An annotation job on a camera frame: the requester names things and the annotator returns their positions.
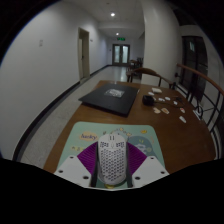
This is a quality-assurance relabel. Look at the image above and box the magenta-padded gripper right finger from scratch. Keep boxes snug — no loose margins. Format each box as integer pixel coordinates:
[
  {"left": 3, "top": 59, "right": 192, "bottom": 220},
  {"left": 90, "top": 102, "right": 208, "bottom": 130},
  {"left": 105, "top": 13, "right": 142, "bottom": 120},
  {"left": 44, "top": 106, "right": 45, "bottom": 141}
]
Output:
[{"left": 125, "top": 142, "right": 170, "bottom": 189}]

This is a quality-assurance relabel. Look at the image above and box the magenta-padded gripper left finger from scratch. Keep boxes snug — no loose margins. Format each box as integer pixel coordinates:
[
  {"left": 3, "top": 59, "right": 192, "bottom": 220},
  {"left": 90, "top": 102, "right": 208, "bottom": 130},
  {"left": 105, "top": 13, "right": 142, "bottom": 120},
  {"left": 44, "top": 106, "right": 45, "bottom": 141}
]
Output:
[{"left": 54, "top": 141, "right": 100, "bottom": 188}]

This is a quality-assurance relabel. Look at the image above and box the white perforated computer mouse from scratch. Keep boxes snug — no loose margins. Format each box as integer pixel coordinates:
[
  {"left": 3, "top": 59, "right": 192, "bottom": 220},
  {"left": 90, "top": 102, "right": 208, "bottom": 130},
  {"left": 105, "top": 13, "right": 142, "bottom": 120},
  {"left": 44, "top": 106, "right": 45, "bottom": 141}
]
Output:
[{"left": 96, "top": 133, "right": 130, "bottom": 186}]

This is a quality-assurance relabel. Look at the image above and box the mint green printed mouse pad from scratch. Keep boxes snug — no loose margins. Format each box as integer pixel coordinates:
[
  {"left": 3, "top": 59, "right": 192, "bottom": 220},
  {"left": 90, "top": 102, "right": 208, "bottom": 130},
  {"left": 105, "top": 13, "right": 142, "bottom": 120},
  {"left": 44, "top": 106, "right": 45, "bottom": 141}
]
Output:
[{"left": 53, "top": 121, "right": 166, "bottom": 192}]

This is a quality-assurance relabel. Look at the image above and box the small black box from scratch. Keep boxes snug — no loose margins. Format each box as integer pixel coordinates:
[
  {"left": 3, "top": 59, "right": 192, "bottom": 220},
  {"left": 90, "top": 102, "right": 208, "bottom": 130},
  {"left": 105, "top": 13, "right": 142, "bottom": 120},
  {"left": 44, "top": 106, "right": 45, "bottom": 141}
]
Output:
[{"left": 142, "top": 94, "right": 155, "bottom": 107}]

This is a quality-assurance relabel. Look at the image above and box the closed black laptop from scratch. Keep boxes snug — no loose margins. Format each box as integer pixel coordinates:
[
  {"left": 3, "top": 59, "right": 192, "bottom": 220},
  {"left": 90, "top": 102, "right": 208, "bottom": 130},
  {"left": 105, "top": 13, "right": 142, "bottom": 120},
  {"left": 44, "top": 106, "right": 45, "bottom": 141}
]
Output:
[{"left": 78, "top": 82, "right": 141, "bottom": 118}]

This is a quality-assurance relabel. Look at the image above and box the black railing with wooden handrail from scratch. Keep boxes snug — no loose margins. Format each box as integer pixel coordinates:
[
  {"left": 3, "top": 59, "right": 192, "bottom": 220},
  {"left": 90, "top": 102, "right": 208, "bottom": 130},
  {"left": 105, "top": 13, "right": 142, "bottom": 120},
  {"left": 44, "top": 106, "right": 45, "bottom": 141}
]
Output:
[{"left": 174, "top": 62, "right": 224, "bottom": 161}]

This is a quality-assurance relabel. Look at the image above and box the wooden armchair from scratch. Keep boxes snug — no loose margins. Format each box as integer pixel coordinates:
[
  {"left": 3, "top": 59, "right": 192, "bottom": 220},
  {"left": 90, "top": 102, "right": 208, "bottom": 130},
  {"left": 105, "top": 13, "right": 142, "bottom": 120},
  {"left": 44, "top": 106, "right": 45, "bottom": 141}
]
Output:
[{"left": 126, "top": 66, "right": 177, "bottom": 90}]

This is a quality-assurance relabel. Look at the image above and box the distant wooden chair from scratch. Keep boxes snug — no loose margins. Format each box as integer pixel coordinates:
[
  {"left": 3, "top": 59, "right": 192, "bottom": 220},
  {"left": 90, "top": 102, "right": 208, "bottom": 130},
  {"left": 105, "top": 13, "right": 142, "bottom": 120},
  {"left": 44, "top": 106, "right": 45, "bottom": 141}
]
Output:
[{"left": 129, "top": 57, "right": 144, "bottom": 70}]

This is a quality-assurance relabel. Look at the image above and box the dark window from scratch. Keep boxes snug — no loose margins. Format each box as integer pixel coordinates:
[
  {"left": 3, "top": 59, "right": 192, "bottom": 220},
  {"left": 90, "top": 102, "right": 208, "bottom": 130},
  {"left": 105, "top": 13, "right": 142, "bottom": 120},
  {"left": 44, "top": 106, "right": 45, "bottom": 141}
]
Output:
[{"left": 180, "top": 35, "right": 210, "bottom": 102}]

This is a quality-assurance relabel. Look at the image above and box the glazed double door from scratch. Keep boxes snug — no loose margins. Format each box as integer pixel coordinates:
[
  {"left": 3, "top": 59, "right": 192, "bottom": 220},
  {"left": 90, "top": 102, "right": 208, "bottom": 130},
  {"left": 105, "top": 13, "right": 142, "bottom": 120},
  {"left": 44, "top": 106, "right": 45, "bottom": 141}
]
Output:
[{"left": 111, "top": 43, "right": 132, "bottom": 66}]

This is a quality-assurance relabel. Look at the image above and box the black cable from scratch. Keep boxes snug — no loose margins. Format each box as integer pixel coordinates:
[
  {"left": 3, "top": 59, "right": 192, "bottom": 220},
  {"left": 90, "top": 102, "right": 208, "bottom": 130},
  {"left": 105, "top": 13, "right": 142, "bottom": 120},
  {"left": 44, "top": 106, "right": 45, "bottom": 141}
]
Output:
[{"left": 153, "top": 95, "right": 203, "bottom": 116}]

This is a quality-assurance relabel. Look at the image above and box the side door with frame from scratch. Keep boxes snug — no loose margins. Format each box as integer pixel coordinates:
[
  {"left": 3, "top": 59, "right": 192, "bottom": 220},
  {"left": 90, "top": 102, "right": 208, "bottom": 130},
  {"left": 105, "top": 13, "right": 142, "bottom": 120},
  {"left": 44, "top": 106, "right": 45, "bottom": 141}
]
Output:
[{"left": 77, "top": 27, "right": 91, "bottom": 81}]

